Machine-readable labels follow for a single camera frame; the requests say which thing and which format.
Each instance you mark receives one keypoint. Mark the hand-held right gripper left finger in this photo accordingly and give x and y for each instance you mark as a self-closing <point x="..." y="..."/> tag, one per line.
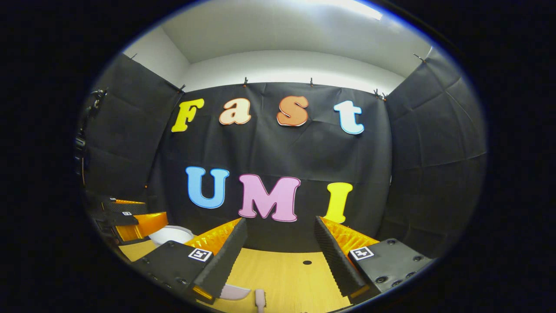
<point x="226" y="261"/>

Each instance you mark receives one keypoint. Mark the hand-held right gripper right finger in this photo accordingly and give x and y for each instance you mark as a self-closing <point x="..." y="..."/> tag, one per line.
<point x="336" y="261"/>

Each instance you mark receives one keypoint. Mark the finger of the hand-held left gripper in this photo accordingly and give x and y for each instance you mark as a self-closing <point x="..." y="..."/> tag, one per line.
<point x="126" y="207"/>
<point x="124" y="221"/>

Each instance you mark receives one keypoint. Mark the pale pink dustpan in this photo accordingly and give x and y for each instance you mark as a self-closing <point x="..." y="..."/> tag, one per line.
<point x="234" y="292"/>

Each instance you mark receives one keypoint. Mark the white ribbed garbage bin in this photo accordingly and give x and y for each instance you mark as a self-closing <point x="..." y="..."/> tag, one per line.
<point x="169" y="235"/>

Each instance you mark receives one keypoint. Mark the pale pink small broom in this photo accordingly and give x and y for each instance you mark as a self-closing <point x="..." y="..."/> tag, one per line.
<point x="260" y="300"/>

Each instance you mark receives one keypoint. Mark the wooden desktop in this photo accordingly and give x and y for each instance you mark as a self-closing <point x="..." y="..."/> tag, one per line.
<point x="282" y="278"/>

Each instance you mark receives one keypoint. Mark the dark metal stand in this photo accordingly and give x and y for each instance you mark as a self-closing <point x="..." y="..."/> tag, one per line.
<point x="87" y="130"/>

